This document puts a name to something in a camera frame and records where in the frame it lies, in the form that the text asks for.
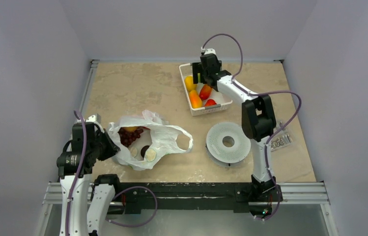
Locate yellow fake fruit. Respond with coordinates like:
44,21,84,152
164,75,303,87
184,76,197,92

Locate dark red fake grapes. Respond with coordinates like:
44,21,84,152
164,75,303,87
118,126,144,148

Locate dark purple fake plum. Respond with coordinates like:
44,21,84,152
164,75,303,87
140,145,150,158

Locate white plastic bag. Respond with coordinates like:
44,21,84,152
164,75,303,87
107,110,194,171

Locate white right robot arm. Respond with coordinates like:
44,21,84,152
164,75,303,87
191,52,277,200

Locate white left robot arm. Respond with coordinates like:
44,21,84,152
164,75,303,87
57,121,122,236

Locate red fake mango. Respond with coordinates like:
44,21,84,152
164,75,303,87
198,84,213,100

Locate orange fake papaya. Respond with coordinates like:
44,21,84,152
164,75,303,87
188,90,202,109

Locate red fake apple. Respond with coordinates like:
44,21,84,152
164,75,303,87
204,99,217,107

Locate peach orange fake fruit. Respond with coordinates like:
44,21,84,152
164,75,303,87
124,126,139,133

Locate white round fake fruit slice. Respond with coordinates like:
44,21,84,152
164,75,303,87
144,148,157,162

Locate white perforated plastic basket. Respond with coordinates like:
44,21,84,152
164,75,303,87
178,63,233,116

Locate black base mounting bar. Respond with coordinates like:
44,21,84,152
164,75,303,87
108,182,283,215

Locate white round perforated plate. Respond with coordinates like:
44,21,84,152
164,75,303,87
205,122,251,168

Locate clear plastic screw box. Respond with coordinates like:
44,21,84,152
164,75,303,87
270,127,294,151

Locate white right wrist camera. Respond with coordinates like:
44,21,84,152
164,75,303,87
200,47,216,56

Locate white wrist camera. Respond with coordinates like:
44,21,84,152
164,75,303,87
85,114,101,125
200,47,216,56

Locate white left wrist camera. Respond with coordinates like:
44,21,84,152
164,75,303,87
85,114,101,125

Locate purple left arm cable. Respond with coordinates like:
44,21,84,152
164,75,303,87
65,111,158,236

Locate aluminium table edge rail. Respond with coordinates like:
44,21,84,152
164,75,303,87
58,59,100,177

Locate aluminium front frame rail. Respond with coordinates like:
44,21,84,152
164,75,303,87
42,182,330,205

